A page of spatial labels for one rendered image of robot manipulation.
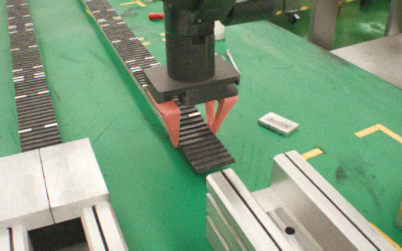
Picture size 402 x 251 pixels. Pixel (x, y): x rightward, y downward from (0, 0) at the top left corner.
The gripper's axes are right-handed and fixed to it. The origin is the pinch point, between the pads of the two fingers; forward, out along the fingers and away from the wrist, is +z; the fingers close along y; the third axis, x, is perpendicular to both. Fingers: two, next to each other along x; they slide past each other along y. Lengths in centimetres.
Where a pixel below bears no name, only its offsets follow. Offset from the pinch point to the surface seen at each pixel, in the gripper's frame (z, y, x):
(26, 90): -1.3, -19.8, 19.6
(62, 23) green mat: 2, -10, 59
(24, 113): -1.4, -20.4, 12.7
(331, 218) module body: -5.9, 2.8, -24.1
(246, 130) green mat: 2.6, 8.6, 1.4
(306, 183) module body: -6.2, 3.3, -19.6
